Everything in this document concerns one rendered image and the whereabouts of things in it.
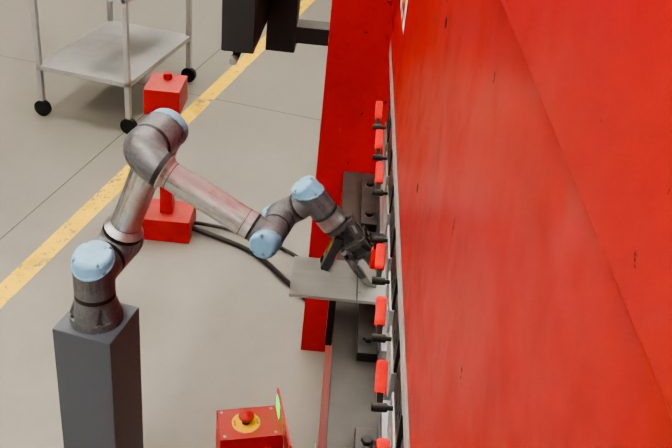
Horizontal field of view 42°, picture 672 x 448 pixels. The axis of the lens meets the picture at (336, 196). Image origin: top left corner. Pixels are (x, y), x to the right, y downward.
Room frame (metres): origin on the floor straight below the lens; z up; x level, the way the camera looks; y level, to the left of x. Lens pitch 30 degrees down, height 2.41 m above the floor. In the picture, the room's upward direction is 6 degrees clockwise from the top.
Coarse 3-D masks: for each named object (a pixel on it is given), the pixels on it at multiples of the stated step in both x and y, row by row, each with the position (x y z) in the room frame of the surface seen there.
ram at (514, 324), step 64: (448, 0) 1.38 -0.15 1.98; (448, 64) 1.25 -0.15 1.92; (512, 64) 0.80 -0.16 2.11; (448, 128) 1.14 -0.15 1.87; (512, 128) 0.74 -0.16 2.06; (448, 192) 1.04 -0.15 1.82; (512, 192) 0.69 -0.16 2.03; (576, 192) 0.51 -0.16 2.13; (448, 256) 0.95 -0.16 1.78; (512, 256) 0.63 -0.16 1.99; (576, 256) 0.48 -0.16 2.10; (448, 320) 0.86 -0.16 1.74; (512, 320) 0.59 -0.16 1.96; (576, 320) 0.45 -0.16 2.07; (448, 384) 0.79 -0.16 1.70; (512, 384) 0.54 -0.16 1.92; (576, 384) 0.42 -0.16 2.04; (640, 384) 0.34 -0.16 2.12
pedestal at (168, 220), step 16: (160, 80) 3.60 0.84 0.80; (176, 80) 3.62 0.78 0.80; (144, 96) 3.48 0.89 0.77; (160, 96) 3.48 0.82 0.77; (176, 96) 3.48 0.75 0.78; (144, 112) 3.48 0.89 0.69; (160, 192) 3.55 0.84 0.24; (160, 208) 3.55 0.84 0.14; (176, 208) 3.61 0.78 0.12; (192, 208) 3.62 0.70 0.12; (144, 224) 3.48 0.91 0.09; (160, 224) 3.48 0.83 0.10; (176, 224) 3.48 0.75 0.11; (192, 224) 3.58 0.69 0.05; (160, 240) 3.48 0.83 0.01; (176, 240) 3.48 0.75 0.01
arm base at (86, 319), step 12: (108, 300) 1.91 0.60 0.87; (72, 312) 1.92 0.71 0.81; (84, 312) 1.88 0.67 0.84; (96, 312) 1.89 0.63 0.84; (108, 312) 1.90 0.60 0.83; (120, 312) 1.94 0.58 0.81; (72, 324) 1.89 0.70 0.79; (84, 324) 1.87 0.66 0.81; (96, 324) 1.87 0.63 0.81; (108, 324) 1.89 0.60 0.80
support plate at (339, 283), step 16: (304, 272) 1.96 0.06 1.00; (320, 272) 1.97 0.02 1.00; (336, 272) 1.97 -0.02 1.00; (352, 272) 1.98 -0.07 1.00; (384, 272) 2.00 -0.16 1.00; (304, 288) 1.88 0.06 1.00; (320, 288) 1.89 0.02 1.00; (336, 288) 1.90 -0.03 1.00; (352, 288) 1.91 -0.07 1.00; (368, 288) 1.91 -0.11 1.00; (384, 288) 1.92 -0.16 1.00
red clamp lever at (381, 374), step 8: (384, 360) 1.26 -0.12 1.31; (376, 368) 1.25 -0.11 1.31; (384, 368) 1.25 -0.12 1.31; (376, 376) 1.24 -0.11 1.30; (384, 376) 1.24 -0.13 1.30; (376, 384) 1.23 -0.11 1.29; (384, 384) 1.22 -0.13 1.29; (376, 392) 1.22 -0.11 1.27; (384, 392) 1.22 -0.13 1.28; (376, 400) 1.21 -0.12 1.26; (376, 408) 1.19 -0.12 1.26; (384, 408) 1.19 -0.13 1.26; (392, 408) 1.20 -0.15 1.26
